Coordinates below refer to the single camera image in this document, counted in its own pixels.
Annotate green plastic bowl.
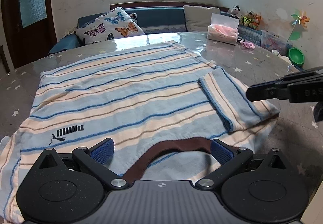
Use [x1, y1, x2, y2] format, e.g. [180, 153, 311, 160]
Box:
[288, 47, 305, 67]

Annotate dark wooden door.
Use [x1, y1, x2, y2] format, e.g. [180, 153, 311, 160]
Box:
[1, 0, 57, 68]

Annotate blue sofa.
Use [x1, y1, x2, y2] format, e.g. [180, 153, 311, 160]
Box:
[49, 6, 261, 54]

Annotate orange yellow plush toys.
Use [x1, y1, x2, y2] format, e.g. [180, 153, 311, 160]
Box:
[240, 11, 262, 30]

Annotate clear box pink contents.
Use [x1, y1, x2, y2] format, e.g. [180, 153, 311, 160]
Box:
[207, 13, 239, 45]

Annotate beige cushion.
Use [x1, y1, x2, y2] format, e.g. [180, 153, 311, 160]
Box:
[183, 5, 220, 32]

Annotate colourful paper pinwheel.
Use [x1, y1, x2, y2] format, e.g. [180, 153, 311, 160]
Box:
[287, 9, 310, 41]

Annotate blue beige striped shirt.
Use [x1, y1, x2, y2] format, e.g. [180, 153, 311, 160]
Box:
[1, 41, 279, 223]

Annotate black white plush toy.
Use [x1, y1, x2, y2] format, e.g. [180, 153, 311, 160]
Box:
[230, 5, 240, 18]

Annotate pink scissors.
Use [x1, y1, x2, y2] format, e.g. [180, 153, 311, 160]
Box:
[240, 41, 255, 50]

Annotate clear storage bin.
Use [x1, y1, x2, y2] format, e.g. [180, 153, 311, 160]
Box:
[261, 30, 294, 56]

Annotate butterfly print pillow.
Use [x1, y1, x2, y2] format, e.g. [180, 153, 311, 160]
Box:
[76, 7, 145, 45]

